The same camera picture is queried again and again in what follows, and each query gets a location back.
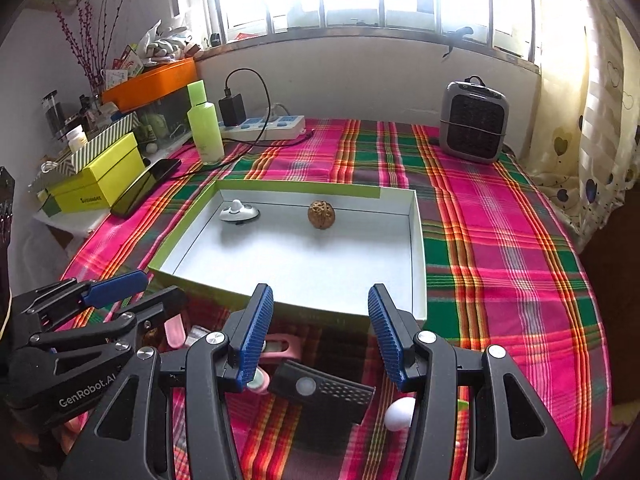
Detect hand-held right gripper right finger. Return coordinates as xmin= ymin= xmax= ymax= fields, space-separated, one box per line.
xmin=367 ymin=284 xmax=583 ymax=480

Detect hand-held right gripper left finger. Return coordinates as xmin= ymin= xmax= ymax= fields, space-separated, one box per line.
xmin=60 ymin=284 xmax=275 ymax=480

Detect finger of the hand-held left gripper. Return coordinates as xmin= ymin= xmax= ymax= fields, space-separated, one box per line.
xmin=12 ymin=270 xmax=149 ymax=332
xmin=29 ymin=286 xmax=189 ymax=357

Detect white round knob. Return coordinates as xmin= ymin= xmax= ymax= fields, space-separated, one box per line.
xmin=384 ymin=397 xmax=417 ymax=432

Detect black ribbed remote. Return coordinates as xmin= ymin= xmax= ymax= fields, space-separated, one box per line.
xmin=267 ymin=360 xmax=376 ymax=423

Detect green and white cardboard tray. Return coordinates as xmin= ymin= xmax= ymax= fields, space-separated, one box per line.
xmin=147 ymin=178 xmax=428 ymax=333

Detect black smartphone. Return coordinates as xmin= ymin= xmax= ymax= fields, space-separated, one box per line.
xmin=110 ymin=158 xmax=183 ymax=219

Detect yellow-green box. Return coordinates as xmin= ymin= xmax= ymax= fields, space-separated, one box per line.
xmin=46 ymin=132 xmax=146 ymax=216

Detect grey white oval gadget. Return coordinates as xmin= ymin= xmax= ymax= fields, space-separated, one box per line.
xmin=219 ymin=199 xmax=261 ymax=224

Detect plaid tablecloth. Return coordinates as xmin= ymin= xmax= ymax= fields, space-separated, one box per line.
xmin=60 ymin=117 xmax=613 ymax=480

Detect brown walnut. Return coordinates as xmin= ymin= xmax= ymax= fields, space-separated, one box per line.
xmin=307 ymin=200 xmax=335 ymax=231

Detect striped box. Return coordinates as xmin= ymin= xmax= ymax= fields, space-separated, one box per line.
xmin=47 ymin=111 xmax=141 ymax=176

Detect clear glass tank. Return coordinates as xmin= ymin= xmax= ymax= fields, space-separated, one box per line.
xmin=135 ymin=92 xmax=193 ymax=151

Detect green lotion bottle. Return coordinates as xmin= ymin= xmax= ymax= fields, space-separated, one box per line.
xmin=186 ymin=80 xmax=226 ymax=165

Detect dark glass jar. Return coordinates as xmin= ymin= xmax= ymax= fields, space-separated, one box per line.
xmin=42 ymin=91 xmax=63 ymax=136

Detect orange box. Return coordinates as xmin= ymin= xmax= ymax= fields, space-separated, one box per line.
xmin=101 ymin=56 xmax=197 ymax=112

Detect black charger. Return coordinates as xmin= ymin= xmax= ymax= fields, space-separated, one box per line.
xmin=220 ymin=92 xmax=247 ymax=127

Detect white power strip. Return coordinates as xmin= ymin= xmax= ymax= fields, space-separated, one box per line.
xmin=218 ymin=114 xmax=307 ymax=142

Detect colourful cartons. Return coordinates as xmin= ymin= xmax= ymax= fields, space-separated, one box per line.
xmin=102 ymin=45 xmax=146 ymax=86

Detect grey space heater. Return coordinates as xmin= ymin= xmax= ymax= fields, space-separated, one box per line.
xmin=438 ymin=80 xmax=511 ymax=163

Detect white plastic bag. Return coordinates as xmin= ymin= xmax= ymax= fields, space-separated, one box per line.
xmin=137 ymin=20 xmax=201 ymax=63

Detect red bud branches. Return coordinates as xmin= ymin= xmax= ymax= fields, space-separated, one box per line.
xmin=52 ymin=0 xmax=138 ymax=91

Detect heart-print curtain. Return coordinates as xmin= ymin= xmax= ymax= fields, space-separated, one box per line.
xmin=520 ymin=0 xmax=640 ymax=256

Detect black charger cable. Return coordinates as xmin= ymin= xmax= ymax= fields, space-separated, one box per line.
xmin=172 ymin=68 xmax=316 ymax=178

